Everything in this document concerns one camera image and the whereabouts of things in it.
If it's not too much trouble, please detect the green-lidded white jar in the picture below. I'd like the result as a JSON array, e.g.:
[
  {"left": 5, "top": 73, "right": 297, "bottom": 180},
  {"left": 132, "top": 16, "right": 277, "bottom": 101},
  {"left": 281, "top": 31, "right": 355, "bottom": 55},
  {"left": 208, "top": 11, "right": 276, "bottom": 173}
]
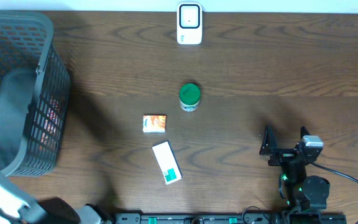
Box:
[{"left": 179, "top": 83, "right": 201, "bottom": 112}]

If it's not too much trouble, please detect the white medicine box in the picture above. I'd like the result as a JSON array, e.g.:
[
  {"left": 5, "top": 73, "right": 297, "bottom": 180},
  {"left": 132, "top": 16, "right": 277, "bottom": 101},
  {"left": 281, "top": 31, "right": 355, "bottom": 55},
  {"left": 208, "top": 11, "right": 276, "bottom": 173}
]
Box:
[{"left": 152, "top": 141, "right": 182, "bottom": 185}]

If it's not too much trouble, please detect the orange small packet box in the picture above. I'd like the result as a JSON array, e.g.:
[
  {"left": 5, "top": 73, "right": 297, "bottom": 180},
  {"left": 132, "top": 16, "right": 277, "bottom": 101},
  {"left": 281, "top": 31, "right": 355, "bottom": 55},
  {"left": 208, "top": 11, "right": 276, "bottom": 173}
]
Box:
[{"left": 142, "top": 115, "right": 167, "bottom": 133}]

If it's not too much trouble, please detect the orange chocolate bar wrapper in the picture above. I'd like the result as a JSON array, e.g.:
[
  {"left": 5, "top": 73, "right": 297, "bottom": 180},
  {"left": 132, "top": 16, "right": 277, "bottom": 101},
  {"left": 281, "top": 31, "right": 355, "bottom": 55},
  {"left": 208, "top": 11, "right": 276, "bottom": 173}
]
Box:
[{"left": 39, "top": 97, "right": 61, "bottom": 151}]

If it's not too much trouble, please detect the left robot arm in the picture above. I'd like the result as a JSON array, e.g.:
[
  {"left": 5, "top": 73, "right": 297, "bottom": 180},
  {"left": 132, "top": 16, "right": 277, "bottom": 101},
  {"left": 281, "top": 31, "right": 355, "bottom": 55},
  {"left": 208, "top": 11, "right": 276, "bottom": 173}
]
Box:
[{"left": 0, "top": 172, "right": 116, "bottom": 224}]

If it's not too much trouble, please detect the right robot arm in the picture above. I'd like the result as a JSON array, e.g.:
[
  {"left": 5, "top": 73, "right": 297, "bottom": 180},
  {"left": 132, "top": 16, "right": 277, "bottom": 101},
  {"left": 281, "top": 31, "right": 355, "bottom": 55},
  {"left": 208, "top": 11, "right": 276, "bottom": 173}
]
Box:
[{"left": 259, "top": 126, "right": 330, "bottom": 212}]

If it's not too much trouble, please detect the white barcode scanner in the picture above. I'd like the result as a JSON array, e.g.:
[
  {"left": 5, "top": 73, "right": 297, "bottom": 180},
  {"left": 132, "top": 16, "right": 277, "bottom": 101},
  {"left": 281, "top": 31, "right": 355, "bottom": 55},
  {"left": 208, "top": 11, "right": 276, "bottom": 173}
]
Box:
[{"left": 177, "top": 2, "right": 203, "bottom": 45}]

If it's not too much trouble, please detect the grey plastic mesh basket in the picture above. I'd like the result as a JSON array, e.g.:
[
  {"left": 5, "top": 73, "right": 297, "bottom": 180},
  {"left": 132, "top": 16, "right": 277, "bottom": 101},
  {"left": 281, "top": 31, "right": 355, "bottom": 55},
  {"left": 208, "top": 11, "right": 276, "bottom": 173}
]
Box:
[{"left": 0, "top": 11, "right": 71, "bottom": 176}]

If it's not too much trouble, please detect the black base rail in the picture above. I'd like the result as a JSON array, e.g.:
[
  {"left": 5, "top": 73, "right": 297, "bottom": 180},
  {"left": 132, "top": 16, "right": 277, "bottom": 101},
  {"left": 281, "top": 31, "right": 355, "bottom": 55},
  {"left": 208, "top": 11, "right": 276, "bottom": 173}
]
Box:
[{"left": 114, "top": 210, "right": 347, "bottom": 224}]

